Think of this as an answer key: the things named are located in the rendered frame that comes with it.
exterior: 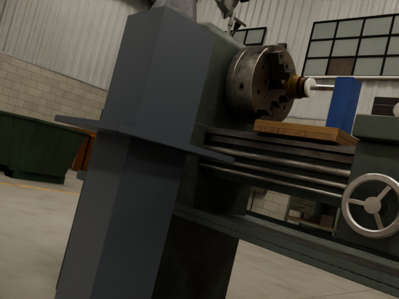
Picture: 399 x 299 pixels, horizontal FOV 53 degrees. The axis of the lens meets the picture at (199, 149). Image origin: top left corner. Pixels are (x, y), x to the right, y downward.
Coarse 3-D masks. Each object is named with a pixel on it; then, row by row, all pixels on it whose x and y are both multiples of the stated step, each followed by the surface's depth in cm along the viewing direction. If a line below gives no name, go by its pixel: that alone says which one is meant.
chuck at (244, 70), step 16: (256, 48) 153; (240, 64) 151; (256, 64) 146; (240, 80) 149; (256, 80) 148; (272, 80) 162; (240, 96) 150; (256, 96) 149; (240, 112) 155; (288, 112) 166
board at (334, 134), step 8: (256, 120) 137; (264, 120) 135; (256, 128) 136; (264, 128) 134; (272, 128) 132; (280, 128) 130; (288, 128) 128; (296, 128) 126; (304, 128) 124; (312, 128) 123; (320, 128) 121; (328, 128) 119; (336, 128) 117; (288, 136) 131; (296, 136) 127; (304, 136) 124; (312, 136) 122; (320, 136) 120; (328, 136) 118; (336, 136) 117; (344, 136) 121; (352, 136) 125; (344, 144) 121; (352, 144) 125
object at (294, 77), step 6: (294, 78) 147; (300, 78) 147; (306, 78) 145; (288, 84) 148; (294, 84) 146; (300, 84) 145; (288, 90) 148; (294, 90) 147; (300, 90) 145; (294, 96) 149; (300, 96) 149; (306, 96) 147
